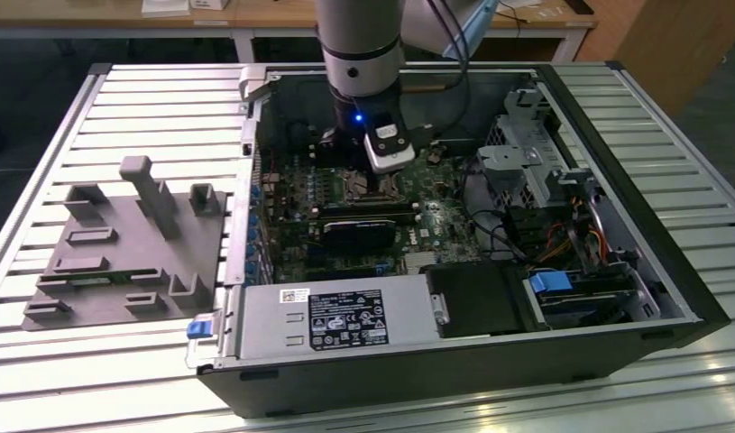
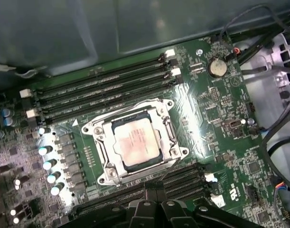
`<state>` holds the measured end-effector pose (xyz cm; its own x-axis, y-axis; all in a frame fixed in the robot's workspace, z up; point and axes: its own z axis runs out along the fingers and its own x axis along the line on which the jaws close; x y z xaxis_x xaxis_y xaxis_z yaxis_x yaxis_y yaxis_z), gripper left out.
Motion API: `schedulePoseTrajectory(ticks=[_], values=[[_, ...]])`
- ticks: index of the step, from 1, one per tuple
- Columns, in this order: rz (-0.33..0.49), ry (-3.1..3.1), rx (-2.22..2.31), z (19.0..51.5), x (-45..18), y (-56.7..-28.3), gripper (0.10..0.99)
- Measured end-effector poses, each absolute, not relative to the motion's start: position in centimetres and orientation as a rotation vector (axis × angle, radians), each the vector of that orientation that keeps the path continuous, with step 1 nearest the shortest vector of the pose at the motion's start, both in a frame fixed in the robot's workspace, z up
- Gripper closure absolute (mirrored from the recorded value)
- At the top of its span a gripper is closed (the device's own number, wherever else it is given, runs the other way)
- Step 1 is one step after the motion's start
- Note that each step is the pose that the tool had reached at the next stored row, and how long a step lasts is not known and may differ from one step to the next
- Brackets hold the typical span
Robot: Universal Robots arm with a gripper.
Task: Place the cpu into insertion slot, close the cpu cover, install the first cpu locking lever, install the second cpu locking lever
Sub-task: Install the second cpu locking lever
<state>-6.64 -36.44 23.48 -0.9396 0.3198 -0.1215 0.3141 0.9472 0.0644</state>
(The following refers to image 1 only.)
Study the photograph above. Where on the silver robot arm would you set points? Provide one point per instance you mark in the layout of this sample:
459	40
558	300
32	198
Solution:
355	45

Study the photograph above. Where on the black RAM slot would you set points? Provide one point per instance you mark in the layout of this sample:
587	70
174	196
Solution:
367	213
367	205
367	216
367	209

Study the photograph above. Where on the CPU socket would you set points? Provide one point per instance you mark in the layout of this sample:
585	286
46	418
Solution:
405	195

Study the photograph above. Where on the black graphics card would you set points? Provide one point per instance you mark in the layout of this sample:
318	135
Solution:
358	234

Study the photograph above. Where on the green motherboard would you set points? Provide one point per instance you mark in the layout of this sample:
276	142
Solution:
445	234

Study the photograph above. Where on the metal drive cage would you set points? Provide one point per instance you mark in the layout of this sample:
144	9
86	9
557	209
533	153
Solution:
511	162

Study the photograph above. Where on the silver chipset heatsink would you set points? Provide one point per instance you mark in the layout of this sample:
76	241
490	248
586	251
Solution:
421	261

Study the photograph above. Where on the white box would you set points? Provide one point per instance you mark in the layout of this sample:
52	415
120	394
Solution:
166	6
210	3

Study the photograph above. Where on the silver power supply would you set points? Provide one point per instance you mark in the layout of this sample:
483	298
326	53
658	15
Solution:
264	325

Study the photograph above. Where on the grey parts rack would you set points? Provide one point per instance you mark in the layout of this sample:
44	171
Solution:
132	252

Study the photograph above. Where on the hard disk in blue carrier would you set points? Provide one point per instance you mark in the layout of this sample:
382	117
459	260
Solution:
554	284

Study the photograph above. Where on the small black box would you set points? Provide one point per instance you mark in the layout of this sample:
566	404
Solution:
581	5

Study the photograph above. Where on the wooden desk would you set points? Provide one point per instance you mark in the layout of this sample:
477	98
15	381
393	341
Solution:
102	20

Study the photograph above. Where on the blue case latch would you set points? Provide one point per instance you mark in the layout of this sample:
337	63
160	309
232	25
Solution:
199	329

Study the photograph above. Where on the black PC case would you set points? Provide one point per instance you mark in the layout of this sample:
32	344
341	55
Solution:
403	379

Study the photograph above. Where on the wooden cabinet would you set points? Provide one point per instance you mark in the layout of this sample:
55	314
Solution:
674	45

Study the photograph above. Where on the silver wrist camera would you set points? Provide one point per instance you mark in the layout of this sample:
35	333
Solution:
391	158

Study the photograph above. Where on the grey plastic bracket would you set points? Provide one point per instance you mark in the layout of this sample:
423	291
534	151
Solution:
578	182

